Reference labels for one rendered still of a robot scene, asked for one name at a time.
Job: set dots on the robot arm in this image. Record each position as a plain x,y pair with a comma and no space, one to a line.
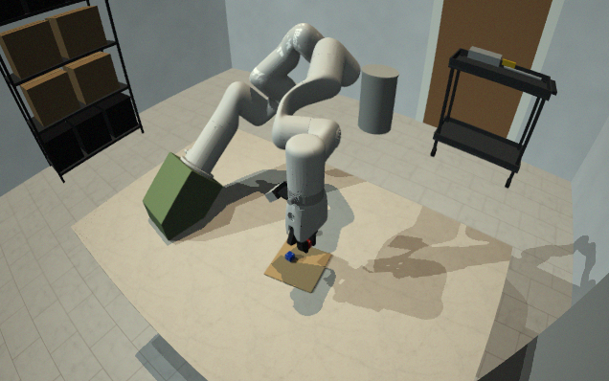
307,141

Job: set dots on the tan flat mat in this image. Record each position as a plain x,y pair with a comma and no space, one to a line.
303,271

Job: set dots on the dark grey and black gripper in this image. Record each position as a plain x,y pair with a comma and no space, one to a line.
306,221

